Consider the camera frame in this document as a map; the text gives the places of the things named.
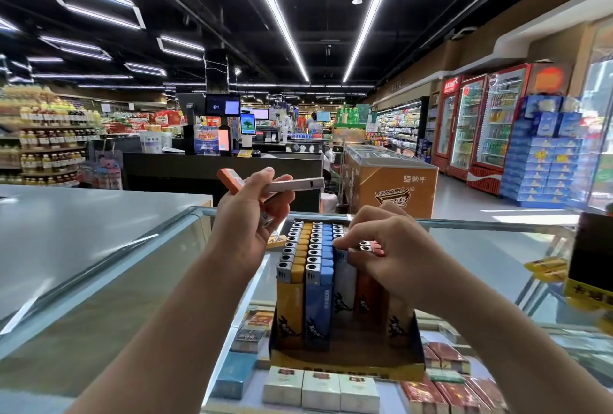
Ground hanging plastic bags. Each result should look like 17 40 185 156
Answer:
79 148 124 190

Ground row of cigarette packs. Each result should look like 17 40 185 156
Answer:
211 308 509 414

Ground black checkout counter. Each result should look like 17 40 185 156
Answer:
123 152 324 211

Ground row of yellow lighters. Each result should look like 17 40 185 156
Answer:
274 222 310 350

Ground blue yellow lighter display box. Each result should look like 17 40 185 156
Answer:
270 220 425 381

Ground long ceiling light strip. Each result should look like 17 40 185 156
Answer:
342 0 405 85
239 0 310 85

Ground blue poster screen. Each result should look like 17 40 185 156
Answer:
194 126 222 156

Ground row of blue lighters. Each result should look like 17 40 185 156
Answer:
303 222 337 350

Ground stack of blue cartons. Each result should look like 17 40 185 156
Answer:
501 95 586 207

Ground grocery rack with bottles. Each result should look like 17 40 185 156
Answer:
0 83 102 188

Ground brown cardboard carton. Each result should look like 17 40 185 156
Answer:
343 145 440 221

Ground black checkout monitor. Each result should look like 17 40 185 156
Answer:
205 94 241 117

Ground glass display case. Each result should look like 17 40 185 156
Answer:
0 206 613 414

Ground glass entrance doors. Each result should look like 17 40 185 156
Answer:
575 26 613 209

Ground row of red brown lighters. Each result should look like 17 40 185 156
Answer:
354 279 385 316

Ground person's left hand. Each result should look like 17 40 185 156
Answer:
206 168 296 271

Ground person's left forearm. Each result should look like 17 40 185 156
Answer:
67 256 260 414

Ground orange round sign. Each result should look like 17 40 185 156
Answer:
529 64 571 96

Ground row of tan lighters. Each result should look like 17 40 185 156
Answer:
383 298 419 345

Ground row of grey white lighters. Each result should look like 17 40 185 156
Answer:
332 227 358 316

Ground open refrigerated chiller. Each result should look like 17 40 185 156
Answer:
374 97 429 156

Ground grey white patterned lighter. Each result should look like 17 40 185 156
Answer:
261 176 327 196

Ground black yellow display box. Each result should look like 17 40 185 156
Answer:
565 210 613 312

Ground red drink fridge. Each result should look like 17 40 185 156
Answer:
448 74 490 180
433 76 461 173
467 64 531 196

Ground person's right hand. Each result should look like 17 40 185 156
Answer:
333 205 451 309

